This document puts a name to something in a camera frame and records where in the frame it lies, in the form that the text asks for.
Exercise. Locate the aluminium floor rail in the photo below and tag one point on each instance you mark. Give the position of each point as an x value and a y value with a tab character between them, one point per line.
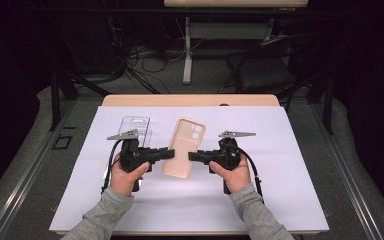
23	180
350	180

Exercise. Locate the person's left hand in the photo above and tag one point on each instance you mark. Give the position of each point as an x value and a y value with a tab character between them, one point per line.
125	181

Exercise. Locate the beige phone case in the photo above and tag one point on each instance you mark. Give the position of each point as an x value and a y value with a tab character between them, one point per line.
181	146

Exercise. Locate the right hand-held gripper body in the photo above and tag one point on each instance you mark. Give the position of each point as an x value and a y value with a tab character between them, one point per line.
226	153

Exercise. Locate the clear plastic packaging box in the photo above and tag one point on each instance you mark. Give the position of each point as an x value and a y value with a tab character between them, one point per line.
140	123

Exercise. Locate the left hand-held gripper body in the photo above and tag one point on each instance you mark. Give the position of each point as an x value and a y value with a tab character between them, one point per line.
130	156

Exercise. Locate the black chair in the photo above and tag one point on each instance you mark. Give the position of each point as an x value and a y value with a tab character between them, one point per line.
263	75

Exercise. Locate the white table sheet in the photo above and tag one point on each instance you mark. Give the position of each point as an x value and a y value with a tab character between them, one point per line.
186	200

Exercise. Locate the white desk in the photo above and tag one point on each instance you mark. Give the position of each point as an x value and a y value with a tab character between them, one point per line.
187	50

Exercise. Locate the person's right hand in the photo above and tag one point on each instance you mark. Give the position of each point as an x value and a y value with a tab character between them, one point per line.
236	176

